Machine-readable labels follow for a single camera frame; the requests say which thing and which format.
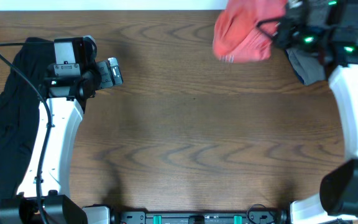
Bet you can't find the red soccer t-shirt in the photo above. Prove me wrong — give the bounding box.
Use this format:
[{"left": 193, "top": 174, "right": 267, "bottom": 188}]
[{"left": 213, "top": 0, "right": 288, "bottom": 63}]

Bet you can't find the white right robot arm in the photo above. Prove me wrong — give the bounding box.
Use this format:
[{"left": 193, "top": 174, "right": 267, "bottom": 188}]
[{"left": 273, "top": 1, "right": 358, "bottom": 223}]

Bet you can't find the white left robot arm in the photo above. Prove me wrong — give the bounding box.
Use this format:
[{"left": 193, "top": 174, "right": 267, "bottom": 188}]
[{"left": 0, "top": 35, "right": 123, "bottom": 223}]

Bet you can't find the grey folded garment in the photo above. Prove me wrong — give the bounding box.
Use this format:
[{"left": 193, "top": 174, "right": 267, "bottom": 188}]
[{"left": 286, "top": 48, "right": 334, "bottom": 86}]

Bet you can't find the black garment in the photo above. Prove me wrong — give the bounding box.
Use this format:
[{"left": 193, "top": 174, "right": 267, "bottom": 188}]
[{"left": 0, "top": 37, "right": 55, "bottom": 204}]

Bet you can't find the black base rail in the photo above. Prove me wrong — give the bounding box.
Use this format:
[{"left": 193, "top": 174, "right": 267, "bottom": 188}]
[{"left": 82, "top": 203, "right": 291, "bottom": 224}]

